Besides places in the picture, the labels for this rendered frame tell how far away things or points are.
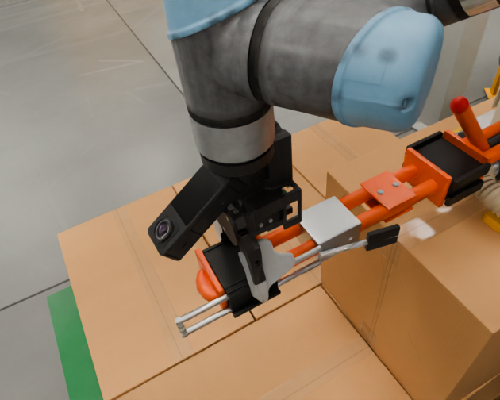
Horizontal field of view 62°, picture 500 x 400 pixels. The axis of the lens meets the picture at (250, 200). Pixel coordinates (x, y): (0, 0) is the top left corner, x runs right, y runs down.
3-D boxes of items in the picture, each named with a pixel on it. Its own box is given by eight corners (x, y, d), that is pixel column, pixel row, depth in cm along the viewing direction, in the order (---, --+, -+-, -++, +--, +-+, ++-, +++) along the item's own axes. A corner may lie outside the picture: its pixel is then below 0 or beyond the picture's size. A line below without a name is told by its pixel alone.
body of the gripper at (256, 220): (303, 227, 47) (302, 143, 38) (236, 260, 45) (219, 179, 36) (269, 187, 52) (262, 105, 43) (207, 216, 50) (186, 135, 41)
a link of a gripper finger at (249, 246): (272, 286, 45) (251, 217, 41) (260, 292, 45) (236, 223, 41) (255, 267, 49) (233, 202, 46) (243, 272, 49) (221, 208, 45)
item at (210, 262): (254, 244, 59) (251, 222, 56) (281, 283, 55) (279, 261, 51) (200, 271, 57) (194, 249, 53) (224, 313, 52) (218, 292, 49)
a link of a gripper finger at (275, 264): (309, 295, 49) (291, 230, 46) (266, 319, 48) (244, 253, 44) (296, 282, 52) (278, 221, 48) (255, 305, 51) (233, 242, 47)
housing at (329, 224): (331, 213, 62) (332, 193, 59) (360, 244, 58) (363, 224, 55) (292, 233, 61) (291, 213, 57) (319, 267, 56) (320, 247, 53)
